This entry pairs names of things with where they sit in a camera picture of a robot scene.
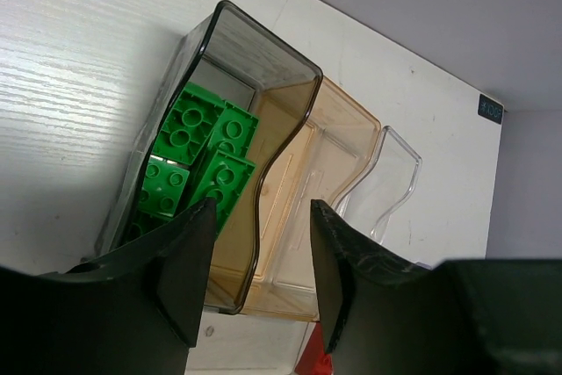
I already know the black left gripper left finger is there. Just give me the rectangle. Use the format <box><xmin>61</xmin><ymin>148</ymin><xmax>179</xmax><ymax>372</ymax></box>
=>
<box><xmin>1</xmin><ymin>198</ymin><xmax>216</xmax><ymax>374</ymax></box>

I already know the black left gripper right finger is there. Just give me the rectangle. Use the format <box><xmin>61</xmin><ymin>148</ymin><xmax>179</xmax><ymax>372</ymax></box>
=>
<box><xmin>310</xmin><ymin>200</ymin><xmax>561</xmax><ymax>374</ymax></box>

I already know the small green square lego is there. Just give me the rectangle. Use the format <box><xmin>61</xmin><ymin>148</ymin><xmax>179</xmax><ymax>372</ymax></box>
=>
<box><xmin>138</xmin><ymin>157</ymin><xmax>190</xmax><ymax>220</ymax></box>

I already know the red lego beside front bin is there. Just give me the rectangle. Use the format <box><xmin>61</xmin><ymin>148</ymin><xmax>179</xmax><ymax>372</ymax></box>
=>
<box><xmin>294</xmin><ymin>322</ymin><xmax>333</xmax><ymax>375</ymax></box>

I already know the clear plastic bin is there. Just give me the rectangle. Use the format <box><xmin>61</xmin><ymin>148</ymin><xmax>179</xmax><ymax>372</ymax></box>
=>
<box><xmin>335</xmin><ymin>126</ymin><xmax>422</xmax><ymax>244</ymax></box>

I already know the amber plastic bin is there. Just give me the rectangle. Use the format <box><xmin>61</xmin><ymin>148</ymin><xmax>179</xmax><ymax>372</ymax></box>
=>
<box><xmin>205</xmin><ymin>76</ymin><xmax>382</xmax><ymax>322</ymax></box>

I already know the blue corner label right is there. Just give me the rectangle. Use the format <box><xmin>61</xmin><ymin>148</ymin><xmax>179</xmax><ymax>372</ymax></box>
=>
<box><xmin>478</xmin><ymin>94</ymin><xmax>504</xmax><ymax>125</ymax></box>

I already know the smoky grey plastic bin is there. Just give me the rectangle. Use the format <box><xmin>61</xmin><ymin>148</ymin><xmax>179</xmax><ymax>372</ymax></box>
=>
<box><xmin>95</xmin><ymin>0</ymin><xmax>323</xmax><ymax>314</ymax></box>

